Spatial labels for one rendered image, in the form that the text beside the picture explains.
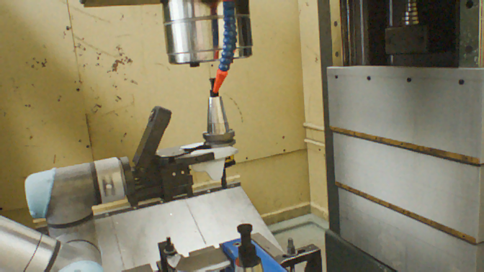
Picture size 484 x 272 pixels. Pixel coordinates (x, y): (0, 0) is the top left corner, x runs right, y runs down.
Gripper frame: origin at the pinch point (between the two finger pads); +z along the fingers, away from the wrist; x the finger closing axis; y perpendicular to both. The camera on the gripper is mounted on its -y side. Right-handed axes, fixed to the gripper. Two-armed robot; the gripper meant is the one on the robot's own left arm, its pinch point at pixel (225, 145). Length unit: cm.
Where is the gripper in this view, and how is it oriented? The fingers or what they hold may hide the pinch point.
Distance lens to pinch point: 80.2
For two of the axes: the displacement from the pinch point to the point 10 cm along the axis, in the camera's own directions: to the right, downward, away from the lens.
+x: 4.1, 1.5, -9.0
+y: 1.0, 9.7, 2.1
